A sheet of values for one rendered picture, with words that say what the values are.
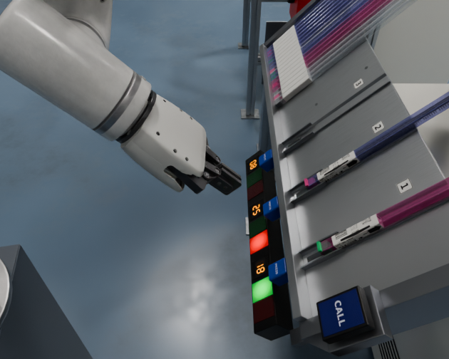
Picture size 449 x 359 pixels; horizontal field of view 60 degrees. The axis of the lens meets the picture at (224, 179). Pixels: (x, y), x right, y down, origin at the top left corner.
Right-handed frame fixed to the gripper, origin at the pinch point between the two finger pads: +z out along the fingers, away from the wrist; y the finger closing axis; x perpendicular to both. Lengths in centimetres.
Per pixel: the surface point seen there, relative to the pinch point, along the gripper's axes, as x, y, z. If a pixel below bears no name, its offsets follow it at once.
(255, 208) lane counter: -3.9, -4.0, 11.2
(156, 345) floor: -68, -8, 40
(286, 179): 4.2, -3.5, 9.2
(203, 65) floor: -62, -173, 44
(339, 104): 15.5, -12.9, 10.0
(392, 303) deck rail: 13.9, 20.5, 8.9
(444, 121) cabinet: 25, -33, 45
